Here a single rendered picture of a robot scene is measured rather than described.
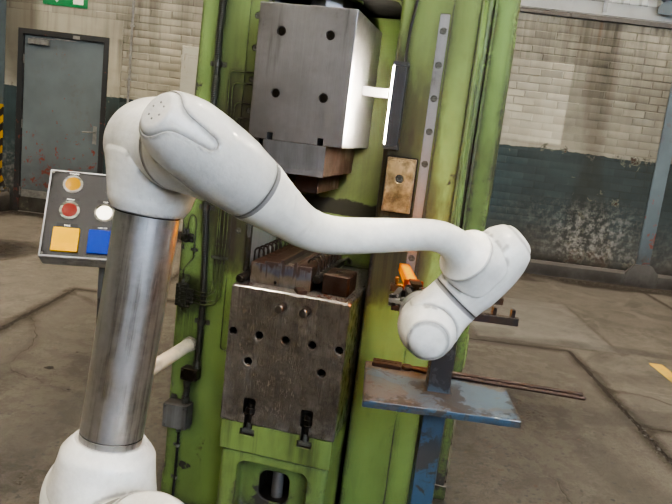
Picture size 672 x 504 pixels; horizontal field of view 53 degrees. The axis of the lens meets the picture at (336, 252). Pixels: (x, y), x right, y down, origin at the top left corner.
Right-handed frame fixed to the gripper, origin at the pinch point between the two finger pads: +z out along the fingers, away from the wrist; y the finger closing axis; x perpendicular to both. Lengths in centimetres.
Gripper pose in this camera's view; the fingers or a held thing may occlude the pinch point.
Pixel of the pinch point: (414, 290)
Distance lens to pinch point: 159.3
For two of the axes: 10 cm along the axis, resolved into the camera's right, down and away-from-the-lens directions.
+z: 0.5, -1.5, 9.9
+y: 9.9, 1.2, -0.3
